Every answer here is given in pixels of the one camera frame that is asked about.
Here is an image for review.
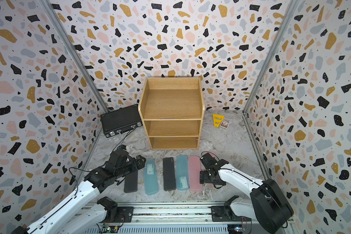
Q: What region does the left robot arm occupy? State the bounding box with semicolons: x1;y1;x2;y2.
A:
12;149;146;234

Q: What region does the black pencil case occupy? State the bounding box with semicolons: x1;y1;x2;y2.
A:
124;171;138;194
163;158;176;191

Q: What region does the left black pencil case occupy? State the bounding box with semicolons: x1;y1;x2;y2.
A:
124;171;138;194

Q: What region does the middle black pencil case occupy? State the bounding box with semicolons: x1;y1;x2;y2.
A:
163;158;176;191

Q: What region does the yellow triangular packet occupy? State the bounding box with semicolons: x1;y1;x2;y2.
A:
213;114;224;128

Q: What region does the pink pencil case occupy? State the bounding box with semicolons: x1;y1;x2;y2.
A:
188;156;203;193
201;151;217;159

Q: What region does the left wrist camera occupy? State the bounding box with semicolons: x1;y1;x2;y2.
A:
117;144;126;151

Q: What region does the small card box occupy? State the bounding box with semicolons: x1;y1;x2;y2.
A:
220;119;230;129

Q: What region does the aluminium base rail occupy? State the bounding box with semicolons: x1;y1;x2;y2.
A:
59;202;267;234

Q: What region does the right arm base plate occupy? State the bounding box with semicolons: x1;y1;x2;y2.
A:
211;206;252;222

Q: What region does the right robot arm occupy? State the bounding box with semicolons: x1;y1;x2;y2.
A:
199;153;294;234

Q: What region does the wooden three-tier shelf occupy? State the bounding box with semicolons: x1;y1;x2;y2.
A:
138;77;205;150

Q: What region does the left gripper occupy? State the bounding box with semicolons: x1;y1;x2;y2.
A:
115;154;147;180

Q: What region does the black briefcase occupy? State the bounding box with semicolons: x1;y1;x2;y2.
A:
100;104;142;138

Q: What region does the teal pencil case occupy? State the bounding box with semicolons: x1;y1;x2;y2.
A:
176;155;189;191
143;159;159;196

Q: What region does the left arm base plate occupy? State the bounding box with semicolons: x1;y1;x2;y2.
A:
92;205;134;223

